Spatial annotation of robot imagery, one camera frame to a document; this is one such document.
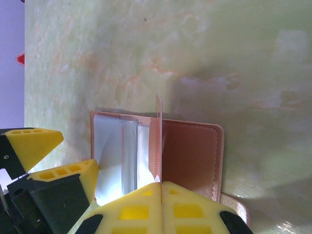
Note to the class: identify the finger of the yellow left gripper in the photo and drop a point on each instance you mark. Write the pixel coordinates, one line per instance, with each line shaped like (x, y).
(36, 146)
(61, 192)

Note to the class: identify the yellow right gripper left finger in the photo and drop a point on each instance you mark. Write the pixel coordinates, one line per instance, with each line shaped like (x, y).
(126, 212)

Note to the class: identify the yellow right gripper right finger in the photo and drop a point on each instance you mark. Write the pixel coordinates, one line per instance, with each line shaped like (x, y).
(195, 212)

